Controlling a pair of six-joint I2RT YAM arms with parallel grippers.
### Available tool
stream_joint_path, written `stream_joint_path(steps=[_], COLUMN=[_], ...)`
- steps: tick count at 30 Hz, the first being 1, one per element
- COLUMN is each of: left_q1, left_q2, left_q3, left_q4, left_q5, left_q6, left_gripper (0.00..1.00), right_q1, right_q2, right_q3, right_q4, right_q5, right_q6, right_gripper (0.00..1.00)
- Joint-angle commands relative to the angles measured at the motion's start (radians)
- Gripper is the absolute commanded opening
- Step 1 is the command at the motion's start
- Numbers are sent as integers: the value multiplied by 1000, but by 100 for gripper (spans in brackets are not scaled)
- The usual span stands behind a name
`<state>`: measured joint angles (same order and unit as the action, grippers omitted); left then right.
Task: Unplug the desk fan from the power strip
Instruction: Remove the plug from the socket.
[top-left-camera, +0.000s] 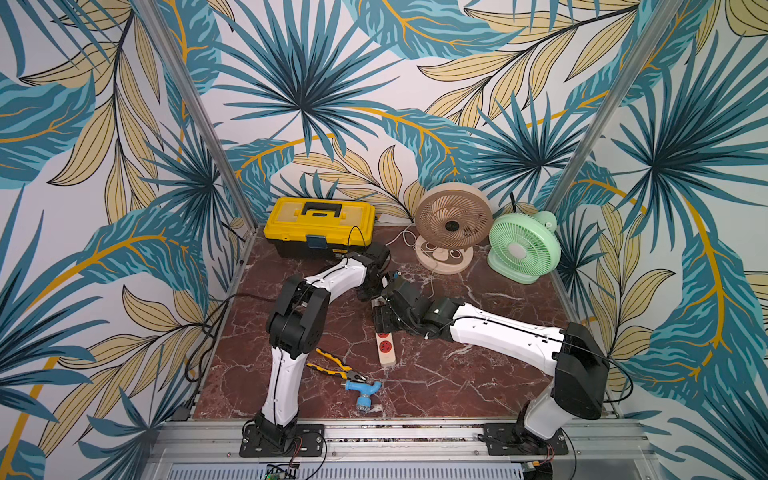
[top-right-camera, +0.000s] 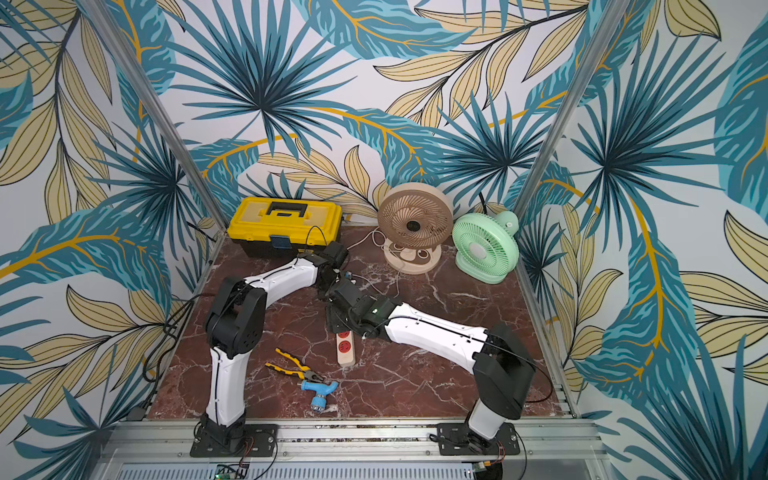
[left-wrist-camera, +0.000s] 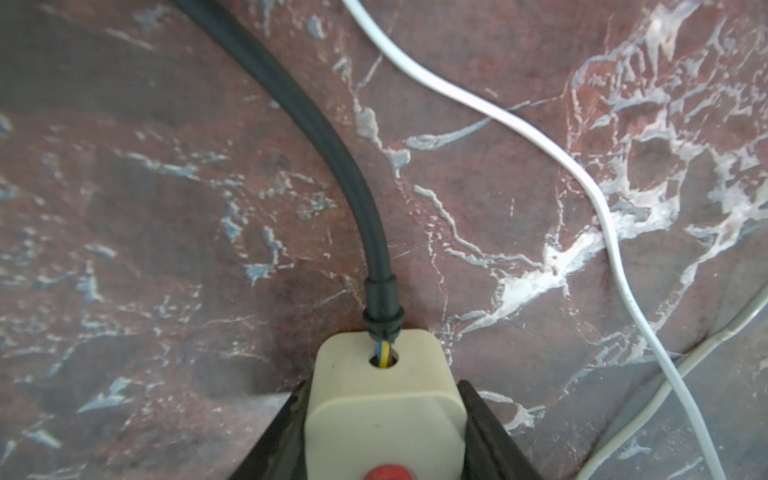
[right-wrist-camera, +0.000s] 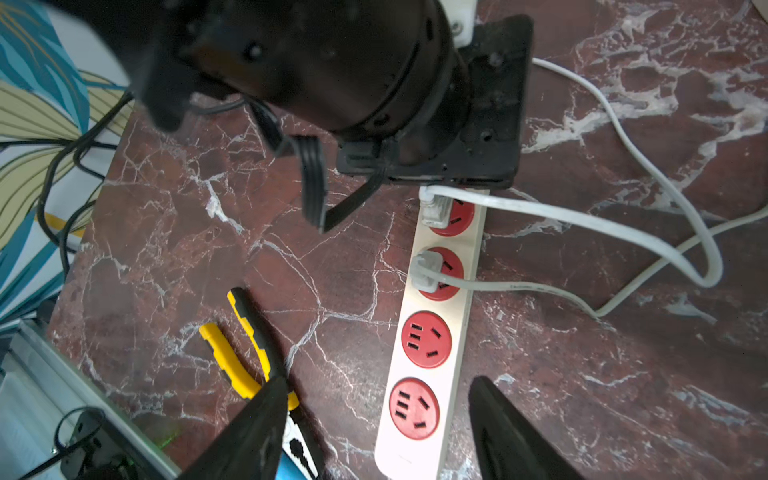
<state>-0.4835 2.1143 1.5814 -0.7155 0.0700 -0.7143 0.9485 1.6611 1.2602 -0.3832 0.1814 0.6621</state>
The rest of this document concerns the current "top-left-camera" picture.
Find white fan cable with plug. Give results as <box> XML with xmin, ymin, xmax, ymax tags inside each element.
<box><xmin>383</xmin><ymin>224</ymin><xmax>439</xmax><ymax>301</ymax></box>

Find beige power strip red sockets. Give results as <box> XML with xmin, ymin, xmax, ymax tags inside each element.
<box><xmin>371</xmin><ymin>297</ymin><xmax>397</xmax><ymax>367</ymax></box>

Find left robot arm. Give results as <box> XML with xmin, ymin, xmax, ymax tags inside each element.
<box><xmin>254</xmin><ymin>242</ymin><xmax>390</xmax><ymax>448</ymax></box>

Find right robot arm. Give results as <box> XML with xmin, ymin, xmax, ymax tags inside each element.
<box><xmin>379</xmin><ymin>275</ymin><xmax>610</xmax><ymax>441</ymax></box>

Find beige round desk fan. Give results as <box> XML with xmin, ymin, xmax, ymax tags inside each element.
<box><xmin>414</xmin><ymin>183</ymin><xmax>493</xmax><ymax>275</ymax></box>

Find green desk fan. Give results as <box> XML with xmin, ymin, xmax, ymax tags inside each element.
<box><xmin>487</xmin><ymin>211</ymin><xmax>561</xmax><ymax>285</ymax></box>

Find yellow black pliers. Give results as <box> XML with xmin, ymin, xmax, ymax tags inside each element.
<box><xmin>306</xmin><ymin>348</ymin><xmax>368</xmax><ymax>383</ymax></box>

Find yellow black toolbox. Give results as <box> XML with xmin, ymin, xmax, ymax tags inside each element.
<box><xmin>264</xmin><ymin>197</ymin><xmax>376</xmax><ymax>259</ymax></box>

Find blue plastic faucet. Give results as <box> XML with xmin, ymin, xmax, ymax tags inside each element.
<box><xmin>344</xmin><ymin>380</ymin><xmax>382</xmax><ymax>412</ymax></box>

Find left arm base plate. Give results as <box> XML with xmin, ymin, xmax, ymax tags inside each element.
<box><xmin>238</xmin><ymin>424</ymin><xmax>325</xmax><ymax>458</ymax></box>

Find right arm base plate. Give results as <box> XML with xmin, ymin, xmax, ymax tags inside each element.
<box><xmin>477</xmin><ymin>423</ymin><xmax>569</xmax><ymax>459</ymax></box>

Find black power strip cable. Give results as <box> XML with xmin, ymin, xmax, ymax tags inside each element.
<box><xmin>185</xmin><ymin>290</ymin><xmax>283</xmax><ymax>385</ymax></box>

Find aluminium front rail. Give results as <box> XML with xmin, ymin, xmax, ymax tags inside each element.
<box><xmin>140</xmin><ymin>418</ymin><xmax>665</xmax><ymax>479</ymax></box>

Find left aluminium frame post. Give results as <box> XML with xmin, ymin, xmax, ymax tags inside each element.
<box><xmin>134</xmin><ymin>0</ymin><xmax>258</xmax><ymax>234</ymax></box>

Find aluminium frame post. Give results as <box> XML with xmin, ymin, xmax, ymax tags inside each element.
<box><xmin>545</xmin><ymin>0</ymin><xmax>683</xmax><ymax>212</ymax></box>
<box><xmin>134</xmin><ymin>0</ymin><xmax>258</xmax><ymax>234</ymax></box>

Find right aluminium frame post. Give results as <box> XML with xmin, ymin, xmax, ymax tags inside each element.
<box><xmin>545</xmin><ymin>0</ymin><xmax>683</xmax><ymax>212</ymax></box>

